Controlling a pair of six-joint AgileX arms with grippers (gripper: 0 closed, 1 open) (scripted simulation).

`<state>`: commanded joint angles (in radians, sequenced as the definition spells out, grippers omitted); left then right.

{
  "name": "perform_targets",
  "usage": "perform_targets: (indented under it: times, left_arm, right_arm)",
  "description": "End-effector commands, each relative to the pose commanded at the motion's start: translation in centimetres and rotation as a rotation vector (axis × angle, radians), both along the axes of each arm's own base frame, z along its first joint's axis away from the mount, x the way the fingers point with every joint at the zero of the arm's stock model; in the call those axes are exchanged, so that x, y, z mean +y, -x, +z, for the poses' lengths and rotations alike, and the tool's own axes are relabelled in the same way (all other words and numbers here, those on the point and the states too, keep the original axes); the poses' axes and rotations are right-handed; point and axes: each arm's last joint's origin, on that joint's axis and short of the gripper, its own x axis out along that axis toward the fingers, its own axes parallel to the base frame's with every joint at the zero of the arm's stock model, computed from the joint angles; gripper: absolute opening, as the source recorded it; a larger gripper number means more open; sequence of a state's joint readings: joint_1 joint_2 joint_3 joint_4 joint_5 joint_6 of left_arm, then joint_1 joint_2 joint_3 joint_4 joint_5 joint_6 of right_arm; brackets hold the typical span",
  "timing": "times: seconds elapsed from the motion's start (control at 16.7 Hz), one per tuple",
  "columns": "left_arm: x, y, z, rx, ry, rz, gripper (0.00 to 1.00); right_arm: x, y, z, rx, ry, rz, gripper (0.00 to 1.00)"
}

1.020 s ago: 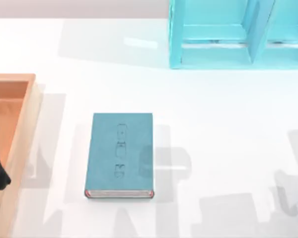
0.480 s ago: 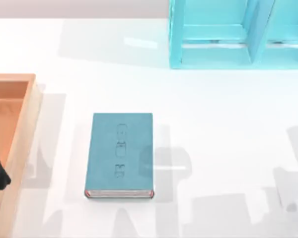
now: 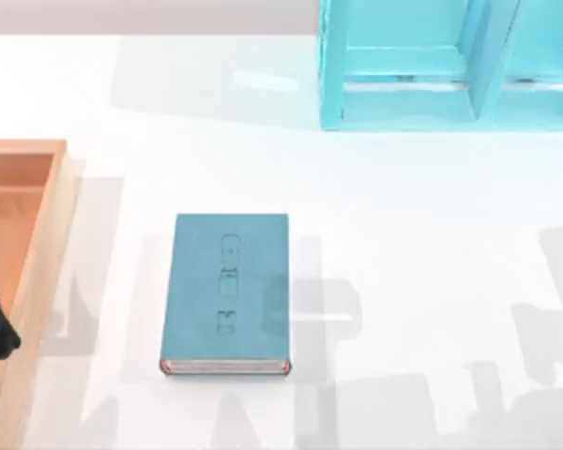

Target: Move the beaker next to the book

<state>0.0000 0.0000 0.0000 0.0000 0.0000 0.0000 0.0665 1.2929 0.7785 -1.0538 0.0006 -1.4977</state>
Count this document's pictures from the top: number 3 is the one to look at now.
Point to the teal hardcover book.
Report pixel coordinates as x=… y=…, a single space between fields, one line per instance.
x=225 y=290

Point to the light blue upright rack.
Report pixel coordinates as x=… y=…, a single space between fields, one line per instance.
x=403 y=61

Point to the shallow salmon-coloured box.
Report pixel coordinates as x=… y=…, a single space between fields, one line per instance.
x=23 y=211

